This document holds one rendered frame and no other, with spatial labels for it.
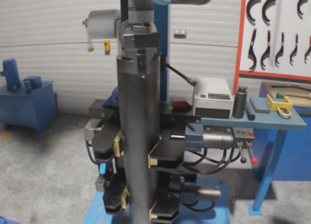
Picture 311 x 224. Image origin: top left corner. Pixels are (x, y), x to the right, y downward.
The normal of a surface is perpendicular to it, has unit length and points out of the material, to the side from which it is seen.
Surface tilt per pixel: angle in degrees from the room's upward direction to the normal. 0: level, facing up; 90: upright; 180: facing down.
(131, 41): 90
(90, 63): 90
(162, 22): 90
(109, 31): 109
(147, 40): 90
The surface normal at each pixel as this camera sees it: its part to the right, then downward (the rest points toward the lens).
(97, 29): -0.15, 0.60
